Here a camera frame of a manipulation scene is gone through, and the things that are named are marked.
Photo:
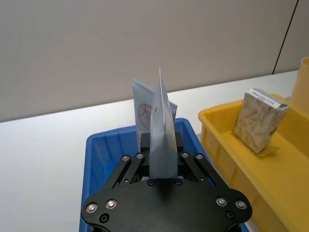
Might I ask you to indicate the pale pouch with red print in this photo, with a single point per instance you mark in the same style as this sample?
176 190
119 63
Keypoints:
143 108

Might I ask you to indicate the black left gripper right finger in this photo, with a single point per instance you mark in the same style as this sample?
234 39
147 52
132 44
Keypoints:
193 168

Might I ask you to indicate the pale grey plastic pouch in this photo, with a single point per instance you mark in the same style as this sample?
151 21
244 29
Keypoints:
162 135

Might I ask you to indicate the blue plastic bin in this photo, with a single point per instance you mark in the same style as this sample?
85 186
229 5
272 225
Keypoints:
103 157

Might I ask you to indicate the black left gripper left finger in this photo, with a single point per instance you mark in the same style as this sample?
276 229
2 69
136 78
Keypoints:
131 169

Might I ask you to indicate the yellow plastic bin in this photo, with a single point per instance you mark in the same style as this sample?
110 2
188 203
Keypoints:
265 183

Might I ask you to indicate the yellow plastic cylinder container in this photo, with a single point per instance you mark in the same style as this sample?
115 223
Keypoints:
301 84

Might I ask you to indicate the gold foil wrapped package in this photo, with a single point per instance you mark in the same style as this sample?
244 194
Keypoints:
258 120

